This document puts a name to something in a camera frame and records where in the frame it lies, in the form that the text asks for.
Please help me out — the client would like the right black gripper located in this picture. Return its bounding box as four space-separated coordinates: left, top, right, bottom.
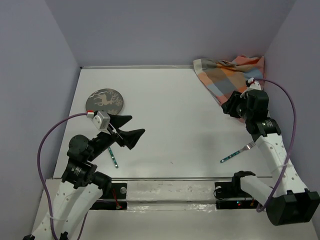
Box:
220 90 253 121

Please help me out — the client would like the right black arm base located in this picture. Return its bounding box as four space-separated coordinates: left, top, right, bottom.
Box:
213 181 258 210

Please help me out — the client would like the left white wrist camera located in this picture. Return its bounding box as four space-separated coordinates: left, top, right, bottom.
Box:
92 111 111 133

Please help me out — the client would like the green handled fork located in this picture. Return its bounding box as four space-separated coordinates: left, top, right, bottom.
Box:
219 141 256 164

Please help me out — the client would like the checkered orange blue cloth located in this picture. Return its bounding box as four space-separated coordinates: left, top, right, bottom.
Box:
193 55 265 106

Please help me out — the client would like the green handled spoon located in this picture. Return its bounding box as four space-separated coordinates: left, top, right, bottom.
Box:
108 147 119 169

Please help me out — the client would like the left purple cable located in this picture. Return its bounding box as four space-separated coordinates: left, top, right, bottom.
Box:
37 112 94 240

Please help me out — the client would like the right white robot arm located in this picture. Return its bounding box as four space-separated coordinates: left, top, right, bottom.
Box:
222 89 320 226

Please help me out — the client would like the grey reindeer plate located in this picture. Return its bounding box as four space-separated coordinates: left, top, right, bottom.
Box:
85 88 124 115

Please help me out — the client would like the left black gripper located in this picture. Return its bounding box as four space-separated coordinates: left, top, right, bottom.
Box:
87 112 146 160

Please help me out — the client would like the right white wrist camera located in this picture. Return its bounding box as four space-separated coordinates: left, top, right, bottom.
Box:
240 77 262 98

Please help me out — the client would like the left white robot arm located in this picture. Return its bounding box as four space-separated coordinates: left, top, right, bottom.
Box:
24 110 145 240

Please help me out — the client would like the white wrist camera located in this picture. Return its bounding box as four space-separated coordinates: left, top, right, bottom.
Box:
92 111 111 133
240 77 262 98

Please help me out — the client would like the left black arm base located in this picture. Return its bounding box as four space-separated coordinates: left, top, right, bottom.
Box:
90 181 128 211

